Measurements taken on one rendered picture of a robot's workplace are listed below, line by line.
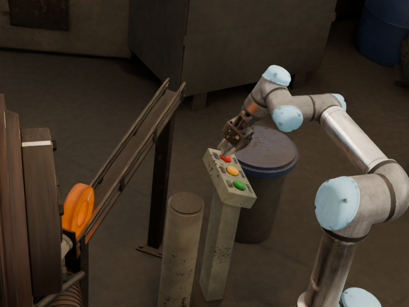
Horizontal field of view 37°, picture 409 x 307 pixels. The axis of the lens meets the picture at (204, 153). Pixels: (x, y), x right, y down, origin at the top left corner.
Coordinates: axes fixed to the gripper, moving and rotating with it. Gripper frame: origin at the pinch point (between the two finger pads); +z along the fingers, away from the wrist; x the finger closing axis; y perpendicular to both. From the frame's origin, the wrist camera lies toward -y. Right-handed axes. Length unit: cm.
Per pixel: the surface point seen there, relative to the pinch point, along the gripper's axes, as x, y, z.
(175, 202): -1.7, 10.8, 20.8
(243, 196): 13.5, 2.6, 6.3
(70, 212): -12, 58, 6
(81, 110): -95, -76, 98
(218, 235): 14.4, -2.6, 30.4
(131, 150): -22.2, 15.5, 13.2
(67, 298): 1, 62, 26
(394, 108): 27, -206, 37
